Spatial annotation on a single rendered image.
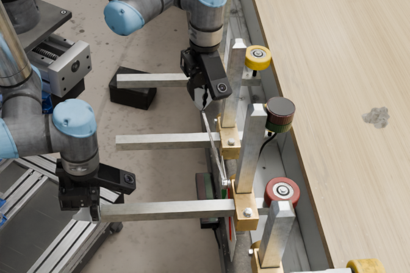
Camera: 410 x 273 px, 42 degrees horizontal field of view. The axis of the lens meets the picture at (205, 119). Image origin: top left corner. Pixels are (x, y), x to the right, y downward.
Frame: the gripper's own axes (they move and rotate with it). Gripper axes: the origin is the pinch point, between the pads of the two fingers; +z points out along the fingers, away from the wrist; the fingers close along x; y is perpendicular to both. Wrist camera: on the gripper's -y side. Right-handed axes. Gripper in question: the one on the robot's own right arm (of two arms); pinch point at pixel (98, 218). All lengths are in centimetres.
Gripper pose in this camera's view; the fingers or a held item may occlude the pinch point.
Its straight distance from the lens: 129.3
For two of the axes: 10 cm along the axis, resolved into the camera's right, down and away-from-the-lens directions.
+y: -9.9, 0.2, -1.2
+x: 1.0, 7.1, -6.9
